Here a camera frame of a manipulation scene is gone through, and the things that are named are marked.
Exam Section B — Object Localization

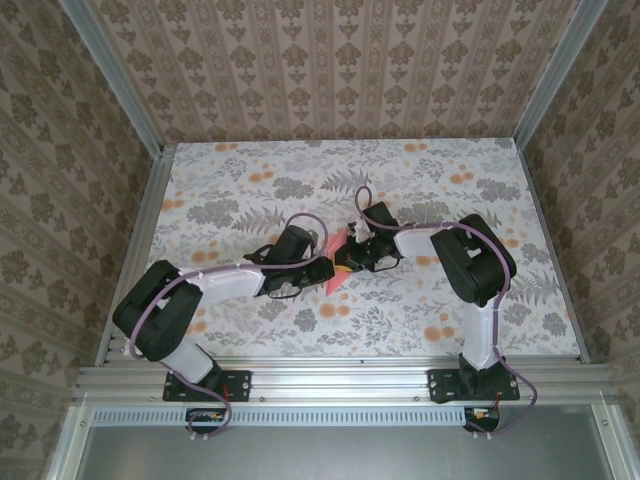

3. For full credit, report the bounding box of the pink square paper sheet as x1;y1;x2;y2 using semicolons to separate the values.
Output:
323;230;354;297

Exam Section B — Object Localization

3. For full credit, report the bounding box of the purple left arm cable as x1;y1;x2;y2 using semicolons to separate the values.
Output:
127;212;329;442

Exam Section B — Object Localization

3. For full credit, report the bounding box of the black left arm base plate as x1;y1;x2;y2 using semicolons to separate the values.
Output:
163;368;252;403

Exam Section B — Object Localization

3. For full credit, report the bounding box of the black cable junction box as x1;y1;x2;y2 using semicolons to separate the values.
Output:
184;407;232;435
462;405;502;434

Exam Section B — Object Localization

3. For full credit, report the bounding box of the aluminium mounting rail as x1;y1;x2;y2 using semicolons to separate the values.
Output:
72;364;621;404

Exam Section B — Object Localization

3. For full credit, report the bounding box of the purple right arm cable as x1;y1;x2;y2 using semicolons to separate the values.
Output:
353;185;541;442

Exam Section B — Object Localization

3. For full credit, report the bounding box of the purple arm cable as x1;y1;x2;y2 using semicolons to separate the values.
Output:
127;212;329;442
353;185;541;442

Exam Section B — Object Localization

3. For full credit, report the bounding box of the floral patterned table cover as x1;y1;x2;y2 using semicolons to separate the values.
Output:
122;139;584;359

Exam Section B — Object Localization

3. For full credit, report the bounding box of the aluminium frame post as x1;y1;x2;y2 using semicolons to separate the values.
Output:
513;0;617;149
58;0;169;157

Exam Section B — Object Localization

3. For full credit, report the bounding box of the grey slotted cable duct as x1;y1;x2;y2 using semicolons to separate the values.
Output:
92;405;469;426

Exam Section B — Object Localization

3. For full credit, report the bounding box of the aluminium table side rail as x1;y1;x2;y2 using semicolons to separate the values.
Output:
94;144;176;367
517;142;591;365

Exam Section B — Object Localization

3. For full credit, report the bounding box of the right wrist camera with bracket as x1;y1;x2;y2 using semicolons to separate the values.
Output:
348;219;376;242

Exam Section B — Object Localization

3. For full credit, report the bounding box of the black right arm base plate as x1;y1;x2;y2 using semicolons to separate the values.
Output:
427;368;521;404

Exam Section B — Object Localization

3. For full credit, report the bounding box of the grey metal tray panel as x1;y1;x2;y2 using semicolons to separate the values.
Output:
47;404;634;480

